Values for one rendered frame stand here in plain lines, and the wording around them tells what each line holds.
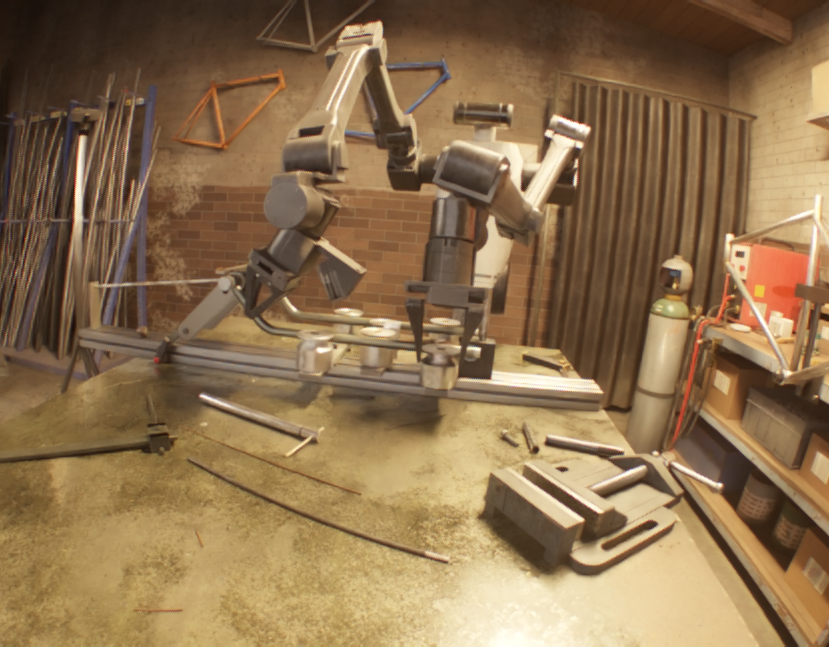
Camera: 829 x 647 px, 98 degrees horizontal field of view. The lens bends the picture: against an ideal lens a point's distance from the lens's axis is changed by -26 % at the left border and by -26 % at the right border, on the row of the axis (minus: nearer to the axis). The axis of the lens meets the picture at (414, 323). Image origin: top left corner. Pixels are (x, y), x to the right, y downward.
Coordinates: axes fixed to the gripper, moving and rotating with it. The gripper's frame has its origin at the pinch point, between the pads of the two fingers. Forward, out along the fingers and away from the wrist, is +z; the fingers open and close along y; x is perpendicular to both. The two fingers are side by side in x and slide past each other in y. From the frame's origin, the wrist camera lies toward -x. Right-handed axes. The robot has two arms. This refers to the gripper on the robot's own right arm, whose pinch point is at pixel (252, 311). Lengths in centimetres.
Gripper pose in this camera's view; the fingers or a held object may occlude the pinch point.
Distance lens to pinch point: 71.0
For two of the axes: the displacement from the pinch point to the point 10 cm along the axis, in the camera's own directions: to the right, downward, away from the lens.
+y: 0.9, -2.0, 9.7
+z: -5.7, 7.9, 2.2
